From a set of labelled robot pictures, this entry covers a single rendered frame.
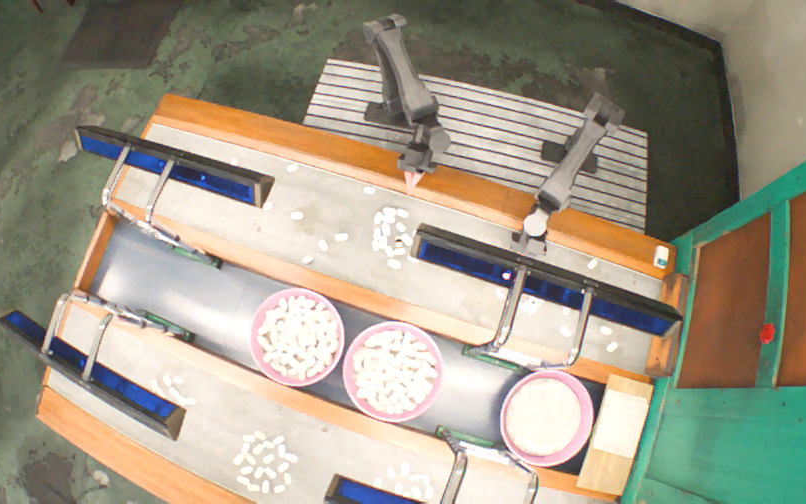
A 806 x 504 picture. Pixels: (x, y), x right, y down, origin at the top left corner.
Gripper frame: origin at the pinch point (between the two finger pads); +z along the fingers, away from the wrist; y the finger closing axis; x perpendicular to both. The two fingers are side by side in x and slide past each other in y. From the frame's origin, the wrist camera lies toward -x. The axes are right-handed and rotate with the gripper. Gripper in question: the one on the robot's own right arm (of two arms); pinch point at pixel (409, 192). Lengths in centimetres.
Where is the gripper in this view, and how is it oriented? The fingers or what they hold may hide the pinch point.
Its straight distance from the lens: 127.7
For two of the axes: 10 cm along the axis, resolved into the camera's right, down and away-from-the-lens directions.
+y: 9.5, 3.0, -0.8
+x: 2.1, -4.0, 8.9
